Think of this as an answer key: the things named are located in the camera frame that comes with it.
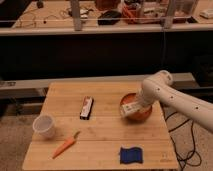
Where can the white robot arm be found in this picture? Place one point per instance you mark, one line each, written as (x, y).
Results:
(158, 87)

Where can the orange ceramic bowl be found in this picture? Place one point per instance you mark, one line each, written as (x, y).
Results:
(134, 107)

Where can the black harmonica box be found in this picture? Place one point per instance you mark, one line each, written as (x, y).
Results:
(86, 108)

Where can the orange toy carrot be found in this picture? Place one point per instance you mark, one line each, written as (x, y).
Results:
(67, 143)

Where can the black object on bench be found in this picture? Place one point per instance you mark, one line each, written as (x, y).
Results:
(110, 17)

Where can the white plastic cup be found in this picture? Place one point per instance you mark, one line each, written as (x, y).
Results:
(44, 126)

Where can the blue folded cloth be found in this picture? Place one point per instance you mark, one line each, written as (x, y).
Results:
(131, 155)

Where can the orange object on bench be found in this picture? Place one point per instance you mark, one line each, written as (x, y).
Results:
(130, 15)

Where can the grey metal post left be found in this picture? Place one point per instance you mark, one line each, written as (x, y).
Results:
(75, 8)

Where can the grey metal post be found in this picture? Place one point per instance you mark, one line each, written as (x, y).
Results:
(75, 8)
(169, 15)

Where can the grey metal post right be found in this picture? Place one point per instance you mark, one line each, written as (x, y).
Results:
(169, 15)

